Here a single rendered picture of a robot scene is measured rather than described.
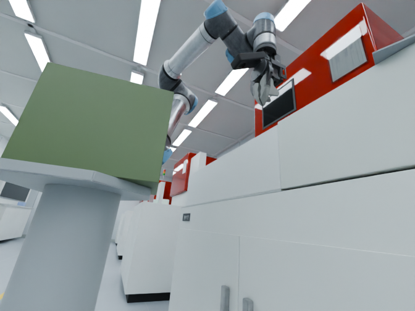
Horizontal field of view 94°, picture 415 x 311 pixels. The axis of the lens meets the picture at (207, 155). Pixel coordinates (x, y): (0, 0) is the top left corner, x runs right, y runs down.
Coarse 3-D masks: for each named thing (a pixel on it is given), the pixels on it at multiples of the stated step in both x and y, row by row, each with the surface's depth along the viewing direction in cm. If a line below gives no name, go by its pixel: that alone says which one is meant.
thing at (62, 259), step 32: (0, 160) 31; (64, 192) 39; (96, 192) 42; (128, 192) 43; (32, 224) 38; (64, 224) 37; (96, 224) 41; (32, 256) 35; (64, 256) 36; (96, 256) 40; (32, 288) 33; (64, 288) 35; (96, 288) 40
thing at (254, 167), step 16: (272, 128) 43; (256, 144) 47; (272, 144) 41; (224, 160) 60; (240, 160) 52; (256, 160) 45; (272, 160) 40; (192, 176) 84; (208, 176) 68; (224, 176) 58; (240, 176) 50; (256, 176) 44; (272, 176) 39; (192, 192) 80; (208, 192) 66; (224, 192) 56; (240, 192) 48; (256, 192) 43
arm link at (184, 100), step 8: (176, 88) 94; (184, 88) 96; (176, 96) 93; (184, 96) 93; (192, 96) 99; (176, 104) 89; (184, 104) 93; (192, 104) 99; (176, 112) 86; (184, 112) 94; (176, 120) 84; (168, 128) 78; (168, 136) 74; (168, 144) 74; (168, 152) 70
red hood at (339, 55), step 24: (336, 24) 103; (360, 24) 91; (384, 24) 98; (312, 48) 114; (336, 48) 99; (360, 48) 88; (288, 72) 129; (312, 72) 110; (336, 72) 96; (360, 72) 86; (288, 96) 123; (312, 96) 107; (264, 120) 141
